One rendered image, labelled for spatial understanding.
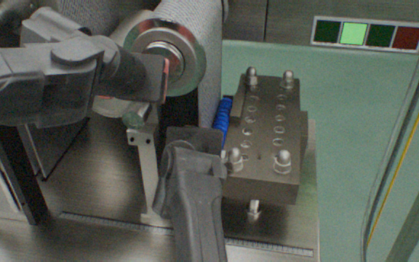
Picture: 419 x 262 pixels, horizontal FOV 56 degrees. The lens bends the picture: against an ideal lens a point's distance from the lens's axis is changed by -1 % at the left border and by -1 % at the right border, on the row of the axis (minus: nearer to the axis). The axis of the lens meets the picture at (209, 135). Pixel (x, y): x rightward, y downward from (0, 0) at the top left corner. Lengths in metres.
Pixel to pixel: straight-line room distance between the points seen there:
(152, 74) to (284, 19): 0.49
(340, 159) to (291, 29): 1.56
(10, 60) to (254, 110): 0.65
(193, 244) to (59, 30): 0.29
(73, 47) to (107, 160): 0.62
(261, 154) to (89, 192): 0.41
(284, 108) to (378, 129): 1.85
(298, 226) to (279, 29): 0.46
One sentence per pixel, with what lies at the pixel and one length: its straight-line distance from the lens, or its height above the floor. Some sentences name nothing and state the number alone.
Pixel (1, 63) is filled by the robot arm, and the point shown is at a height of 1.40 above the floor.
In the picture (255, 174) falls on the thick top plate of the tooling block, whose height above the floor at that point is 1.03.
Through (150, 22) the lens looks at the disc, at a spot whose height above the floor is 1.32.
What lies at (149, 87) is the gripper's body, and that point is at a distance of 0.57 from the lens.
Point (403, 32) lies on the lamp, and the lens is 1.02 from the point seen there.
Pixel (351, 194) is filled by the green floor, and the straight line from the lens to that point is 2.27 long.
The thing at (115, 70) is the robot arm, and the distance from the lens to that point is 0.47.
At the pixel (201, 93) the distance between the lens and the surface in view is 0.72.
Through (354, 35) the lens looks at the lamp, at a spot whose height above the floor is 1.18.
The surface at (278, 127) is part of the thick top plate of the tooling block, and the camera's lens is 0.90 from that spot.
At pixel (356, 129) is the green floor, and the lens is 2.73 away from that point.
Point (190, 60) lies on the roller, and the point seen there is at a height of 1.26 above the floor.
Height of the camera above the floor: 1.57
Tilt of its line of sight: 39 degrees down
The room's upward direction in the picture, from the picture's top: straight up
